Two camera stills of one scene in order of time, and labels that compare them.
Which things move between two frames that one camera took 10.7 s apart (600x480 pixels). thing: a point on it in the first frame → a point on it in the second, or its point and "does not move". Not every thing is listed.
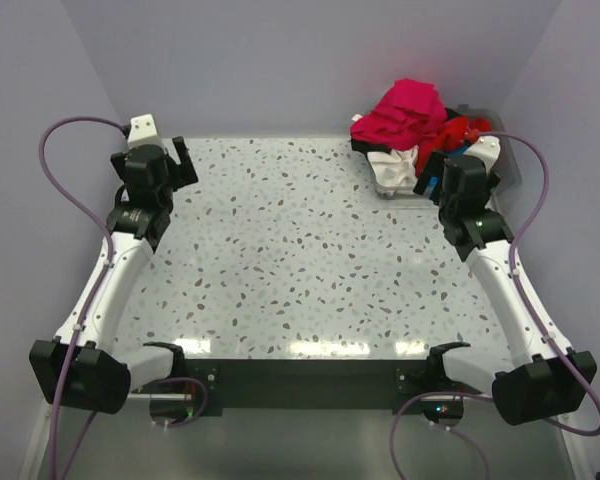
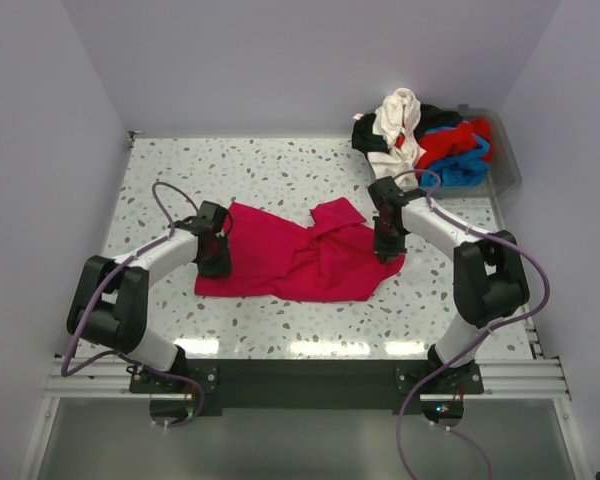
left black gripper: x=182 y=173 → x=223 y=265
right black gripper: x=434 y=168 → x=383 y=251
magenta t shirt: x=410 y=114 → x=332 y=256
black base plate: x=405 y=385 does not move
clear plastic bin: x=505 y=161 does not move
